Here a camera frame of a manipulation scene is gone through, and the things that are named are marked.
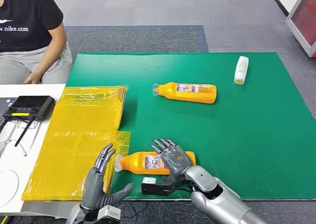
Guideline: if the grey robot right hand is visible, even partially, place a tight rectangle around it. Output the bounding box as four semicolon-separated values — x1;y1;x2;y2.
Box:
149;138;193;186

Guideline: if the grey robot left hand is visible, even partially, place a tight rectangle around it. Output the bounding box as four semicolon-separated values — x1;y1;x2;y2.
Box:
81;143;134;213

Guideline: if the orange bottle with clear cap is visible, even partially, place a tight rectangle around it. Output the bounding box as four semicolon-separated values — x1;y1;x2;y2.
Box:
114;150;196;176
152;82;217;104

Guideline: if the white plastic bottle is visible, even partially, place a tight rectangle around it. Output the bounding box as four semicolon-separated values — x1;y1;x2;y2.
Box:
234;55;250;85

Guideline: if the yellow film-wrapped flat box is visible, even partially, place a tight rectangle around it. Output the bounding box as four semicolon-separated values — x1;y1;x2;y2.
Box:
22;86;131;202

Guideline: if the green table mat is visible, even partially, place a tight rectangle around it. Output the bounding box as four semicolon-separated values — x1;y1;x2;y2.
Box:
66;52;316;201

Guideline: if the black controller with antennas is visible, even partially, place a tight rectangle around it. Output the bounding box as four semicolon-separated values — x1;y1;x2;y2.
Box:
0;95;56;148

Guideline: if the person's left hand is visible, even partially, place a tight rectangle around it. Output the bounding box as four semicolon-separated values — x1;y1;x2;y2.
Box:
23;71;42;85

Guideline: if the dark laptop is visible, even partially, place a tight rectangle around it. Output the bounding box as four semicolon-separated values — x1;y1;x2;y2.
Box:
0;97;18;125

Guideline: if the person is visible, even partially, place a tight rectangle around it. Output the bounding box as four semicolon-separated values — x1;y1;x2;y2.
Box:
0;0;72;85

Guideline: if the white cabinet with red panel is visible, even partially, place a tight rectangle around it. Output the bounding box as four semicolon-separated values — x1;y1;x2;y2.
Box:
285;0;316;58

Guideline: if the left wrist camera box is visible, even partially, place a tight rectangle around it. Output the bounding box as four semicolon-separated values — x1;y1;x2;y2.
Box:
97;205;122;224

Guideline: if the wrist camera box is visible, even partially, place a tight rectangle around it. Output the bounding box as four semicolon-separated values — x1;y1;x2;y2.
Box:
141;177;189;197
97;205;122;224

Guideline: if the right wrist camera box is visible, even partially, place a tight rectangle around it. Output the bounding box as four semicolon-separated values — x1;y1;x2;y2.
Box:
141;177;189;197

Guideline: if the thin white cable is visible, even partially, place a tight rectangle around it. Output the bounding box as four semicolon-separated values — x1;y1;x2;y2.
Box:
0;169;20;209
0;138;28;158

